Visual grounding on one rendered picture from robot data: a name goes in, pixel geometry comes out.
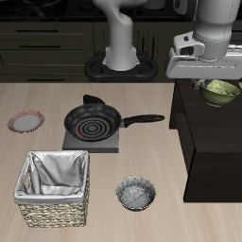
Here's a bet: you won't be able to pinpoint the dark wooden cabinet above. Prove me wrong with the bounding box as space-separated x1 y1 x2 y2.
168 78 242 203

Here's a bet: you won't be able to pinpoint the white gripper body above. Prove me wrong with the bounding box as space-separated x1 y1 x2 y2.
164 43 242 81

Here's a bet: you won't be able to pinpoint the small pink-rimmed fluted dish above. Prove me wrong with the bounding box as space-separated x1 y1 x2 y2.
6 109 46 134

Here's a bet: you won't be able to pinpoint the flat black base plate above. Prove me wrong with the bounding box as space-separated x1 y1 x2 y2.
83 51 159 80

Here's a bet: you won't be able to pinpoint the black frying pan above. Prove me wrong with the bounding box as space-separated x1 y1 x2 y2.
63 102 166 143

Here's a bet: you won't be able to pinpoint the green bowl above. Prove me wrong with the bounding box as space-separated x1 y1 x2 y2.
199 78 241 108

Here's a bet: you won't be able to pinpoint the dark grey stove plate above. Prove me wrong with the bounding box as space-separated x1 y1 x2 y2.
61 128 120 154

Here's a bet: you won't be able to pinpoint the grey bowl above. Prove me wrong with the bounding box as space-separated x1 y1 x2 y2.
114 175 157 213

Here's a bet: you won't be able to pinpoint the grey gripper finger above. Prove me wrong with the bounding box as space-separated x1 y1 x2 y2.
192 78 206 92

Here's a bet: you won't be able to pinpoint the dark kitchen cupboards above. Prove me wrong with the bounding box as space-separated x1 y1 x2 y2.
0 0 242 84

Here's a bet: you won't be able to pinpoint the white-lined wicker basket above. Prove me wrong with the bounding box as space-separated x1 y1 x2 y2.
12 149 91 229

